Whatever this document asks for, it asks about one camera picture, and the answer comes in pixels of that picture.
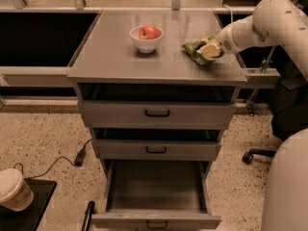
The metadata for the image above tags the grey drawer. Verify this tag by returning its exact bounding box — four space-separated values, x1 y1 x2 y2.
92 160 221 231
92 128 221 161
78 83 235 129

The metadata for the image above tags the middle grey drawer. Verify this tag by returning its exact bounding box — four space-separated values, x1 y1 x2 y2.
92 128 221 161

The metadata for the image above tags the black curved bar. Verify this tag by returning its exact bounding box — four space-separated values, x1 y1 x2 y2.
81 201 94 231

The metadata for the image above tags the bottom grey drawer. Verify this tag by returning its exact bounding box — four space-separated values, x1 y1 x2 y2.
92 160 221 231

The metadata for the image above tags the black office chair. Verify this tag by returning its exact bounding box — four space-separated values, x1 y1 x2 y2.
242 48 308 166

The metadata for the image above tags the red apple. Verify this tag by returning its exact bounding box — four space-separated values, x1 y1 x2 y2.
139 24 160 39

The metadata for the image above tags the paper coffee cup with lid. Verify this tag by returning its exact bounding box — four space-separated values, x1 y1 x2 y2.
0 168 34 212

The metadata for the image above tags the black power cable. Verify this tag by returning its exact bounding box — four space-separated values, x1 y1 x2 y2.
13 138 93 180

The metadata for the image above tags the top grey drawer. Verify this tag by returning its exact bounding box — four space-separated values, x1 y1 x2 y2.
78 83 235 129

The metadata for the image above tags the white cable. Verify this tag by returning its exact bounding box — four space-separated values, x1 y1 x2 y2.
222 4 235 27

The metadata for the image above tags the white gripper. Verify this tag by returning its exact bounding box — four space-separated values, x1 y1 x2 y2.
196 25 243 59

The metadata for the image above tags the grey drawer cabinet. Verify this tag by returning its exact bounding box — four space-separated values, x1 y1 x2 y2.
68 10 246 169

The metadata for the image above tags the black side table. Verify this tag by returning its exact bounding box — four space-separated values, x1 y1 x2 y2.
0 179 57 231

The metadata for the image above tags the white ceramic bowl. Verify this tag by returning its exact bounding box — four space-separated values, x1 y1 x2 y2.
130 26 164 53

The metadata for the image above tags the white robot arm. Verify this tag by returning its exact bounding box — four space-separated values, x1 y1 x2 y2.
198 0 308 231

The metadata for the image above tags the metal diagonal rod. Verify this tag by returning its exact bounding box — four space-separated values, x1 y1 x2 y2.
245 45 278 116

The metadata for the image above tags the green jalapeno chip bag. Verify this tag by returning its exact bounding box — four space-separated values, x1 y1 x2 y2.
182 39 216 65

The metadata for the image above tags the black power adapter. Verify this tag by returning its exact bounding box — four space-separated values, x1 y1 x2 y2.
74 149 86 167

